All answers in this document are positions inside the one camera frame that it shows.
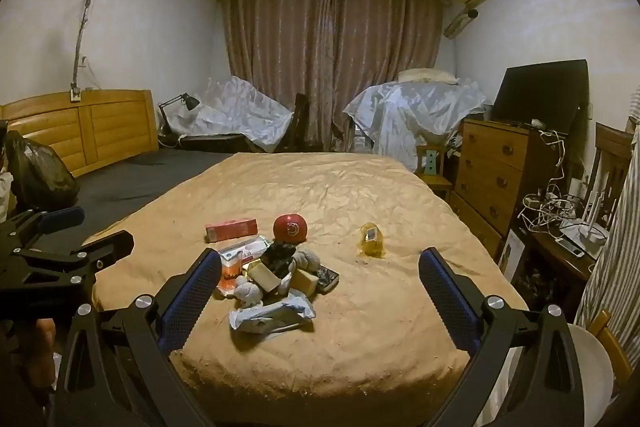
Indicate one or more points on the clear orange plastic wrapper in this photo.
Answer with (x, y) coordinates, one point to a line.
(230, 274)

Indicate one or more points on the striped cloth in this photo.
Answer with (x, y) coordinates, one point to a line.
(617, 257)

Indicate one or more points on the wooden headboard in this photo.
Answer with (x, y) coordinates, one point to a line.
(100, 127)

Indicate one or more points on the tan cardboard box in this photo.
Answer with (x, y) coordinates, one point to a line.
(265, 278)
(304, 281)

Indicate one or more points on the white pillow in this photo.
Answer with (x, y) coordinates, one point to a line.
(425, 75)

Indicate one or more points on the white plastic cover sheet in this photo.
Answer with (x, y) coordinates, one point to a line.
(235, 112)
(410, 112)

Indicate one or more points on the black plastic bag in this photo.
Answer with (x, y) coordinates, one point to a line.
(37, 172)

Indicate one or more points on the white smartphone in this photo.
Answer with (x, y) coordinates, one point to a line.
(570, 247)

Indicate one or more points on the small wooden chair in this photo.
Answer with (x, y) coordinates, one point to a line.
(434, 182)

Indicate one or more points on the yellow plastic wrapper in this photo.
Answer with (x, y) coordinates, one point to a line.
(371, 241)

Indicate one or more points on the wooden dresser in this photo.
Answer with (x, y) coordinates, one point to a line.
(492, 177)

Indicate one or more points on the light wooden chair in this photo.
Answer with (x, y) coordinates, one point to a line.
(615, 347)

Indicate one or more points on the red apple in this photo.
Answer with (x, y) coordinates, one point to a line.
(290, 227)

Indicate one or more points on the black flat television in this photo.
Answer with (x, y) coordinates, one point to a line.
(542, 94)

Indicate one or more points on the white mailer bag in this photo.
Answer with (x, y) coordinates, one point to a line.
(272, 314)

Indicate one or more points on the black tissue pack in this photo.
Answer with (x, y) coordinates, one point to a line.
(327, 279)

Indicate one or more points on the person's left forearm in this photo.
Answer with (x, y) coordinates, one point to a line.
(42, 347)

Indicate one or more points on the white router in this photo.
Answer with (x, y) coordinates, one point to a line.
(590, 229)

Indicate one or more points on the white picture box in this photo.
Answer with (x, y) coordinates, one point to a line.
(512, 254)

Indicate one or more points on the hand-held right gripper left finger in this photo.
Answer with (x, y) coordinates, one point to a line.
(192, 302)

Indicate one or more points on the tall wooden chair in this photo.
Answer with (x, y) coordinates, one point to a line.
(612, 157)

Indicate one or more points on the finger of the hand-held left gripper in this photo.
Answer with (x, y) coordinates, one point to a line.
(62, 218)
(107, 247)

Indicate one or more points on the white and red box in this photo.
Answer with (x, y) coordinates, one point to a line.
(244, 248)

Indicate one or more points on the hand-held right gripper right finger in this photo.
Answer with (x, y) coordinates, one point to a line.
(447, 307)

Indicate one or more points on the brown curtain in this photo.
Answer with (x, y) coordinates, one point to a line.
(330, 57)

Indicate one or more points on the black desk lamp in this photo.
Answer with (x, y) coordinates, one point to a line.
(182, 104)

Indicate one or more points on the dark wooden desk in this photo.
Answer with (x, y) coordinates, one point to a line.
(555, 264)

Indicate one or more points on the red rectangular box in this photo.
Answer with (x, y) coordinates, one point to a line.
(231, 229)

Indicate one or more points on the black plaid cloth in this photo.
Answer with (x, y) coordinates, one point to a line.
(280, 257)

